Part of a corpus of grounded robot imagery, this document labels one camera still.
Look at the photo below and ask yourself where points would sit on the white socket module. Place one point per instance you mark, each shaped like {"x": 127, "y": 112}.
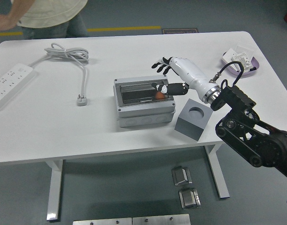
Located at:
{"x": 245, "y": 58}

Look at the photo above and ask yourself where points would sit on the steel base plate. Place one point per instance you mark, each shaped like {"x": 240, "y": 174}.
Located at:
{"x": 101, "y": 222}
{"x": 161, "y": 220}

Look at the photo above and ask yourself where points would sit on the white square card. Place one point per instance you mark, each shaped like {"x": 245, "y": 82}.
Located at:
{"x": 229, "y": 56}

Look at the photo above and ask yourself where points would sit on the white table leg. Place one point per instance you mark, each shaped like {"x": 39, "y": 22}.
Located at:
{"x": 218, "y": 173}
{"x": 54, "y": 187}

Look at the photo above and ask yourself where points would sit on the clear hinged box lid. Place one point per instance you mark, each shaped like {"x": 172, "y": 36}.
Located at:
{"x": 134, "y": 93}

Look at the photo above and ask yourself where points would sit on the purple plastic tray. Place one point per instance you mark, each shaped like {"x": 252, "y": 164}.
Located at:
{"x": 254, "y": 63}

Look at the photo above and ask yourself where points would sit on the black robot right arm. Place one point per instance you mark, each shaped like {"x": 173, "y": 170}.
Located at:
{"x": 263, "y": 147}

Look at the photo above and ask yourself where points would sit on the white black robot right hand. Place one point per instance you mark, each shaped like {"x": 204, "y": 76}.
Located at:
{"x": 192, "y": 72}

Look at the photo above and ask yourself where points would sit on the person's right forearm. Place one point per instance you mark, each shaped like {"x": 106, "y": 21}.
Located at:
{"x": 21, "y": 8}

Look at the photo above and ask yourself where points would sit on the small black piece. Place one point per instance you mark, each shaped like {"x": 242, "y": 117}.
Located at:
{"x": 253, "y": 69}

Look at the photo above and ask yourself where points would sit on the person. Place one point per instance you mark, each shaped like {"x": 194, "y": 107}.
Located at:
{"x": 52, "y": 14}

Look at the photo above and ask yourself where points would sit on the white power strip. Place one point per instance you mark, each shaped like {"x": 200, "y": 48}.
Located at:
{"x": 9, "y": 82}

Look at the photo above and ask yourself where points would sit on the clear plastic plate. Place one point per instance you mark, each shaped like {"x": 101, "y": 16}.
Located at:
{"x": 247, "y": 50}

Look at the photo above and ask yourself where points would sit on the grey plastic enclosure box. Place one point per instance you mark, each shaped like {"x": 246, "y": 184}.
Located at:
{"x": 145, "y": 112}

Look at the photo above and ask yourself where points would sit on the grey block holder with hole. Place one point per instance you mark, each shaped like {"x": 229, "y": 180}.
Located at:
{"x": 188, "y": 127}

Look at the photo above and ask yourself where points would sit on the orange cylindrical battery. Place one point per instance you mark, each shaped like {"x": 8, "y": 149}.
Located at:
{"x": 160, "y": 95}

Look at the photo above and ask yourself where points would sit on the dark floor sign mat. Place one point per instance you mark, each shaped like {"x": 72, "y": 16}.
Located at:
{"x": 179, "y": 31}

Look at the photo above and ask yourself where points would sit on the metal foot bracket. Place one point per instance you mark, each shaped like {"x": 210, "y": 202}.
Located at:
{"x": 189, "y": 199}
{"x": 181, "y": 175}

